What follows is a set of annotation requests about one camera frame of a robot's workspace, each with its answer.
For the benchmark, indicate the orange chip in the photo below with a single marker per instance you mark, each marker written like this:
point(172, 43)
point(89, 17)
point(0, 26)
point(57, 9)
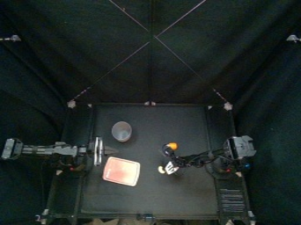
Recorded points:
point(173, 145)

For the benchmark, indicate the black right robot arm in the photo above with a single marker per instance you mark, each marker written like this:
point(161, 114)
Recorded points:
point(220, 153)

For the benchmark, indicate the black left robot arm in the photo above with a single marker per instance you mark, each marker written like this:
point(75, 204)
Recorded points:
point(43, 150)

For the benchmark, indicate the grey bowl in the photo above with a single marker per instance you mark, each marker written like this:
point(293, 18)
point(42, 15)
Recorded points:
point(121, 131)

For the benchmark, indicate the cream toy piece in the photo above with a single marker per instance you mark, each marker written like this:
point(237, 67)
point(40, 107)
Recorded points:
point(161, 169)

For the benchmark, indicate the red square plate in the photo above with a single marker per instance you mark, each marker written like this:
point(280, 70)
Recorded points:
point(121, 171)

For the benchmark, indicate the white printed label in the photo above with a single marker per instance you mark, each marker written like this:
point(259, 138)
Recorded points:
point(232, 200)

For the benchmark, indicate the silver frame corner bracket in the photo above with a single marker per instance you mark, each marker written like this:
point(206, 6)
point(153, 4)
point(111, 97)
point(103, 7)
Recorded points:
point(292, 38)
point(71, 103)
point(150, 103)
point(228, 106)
point(12, 38)

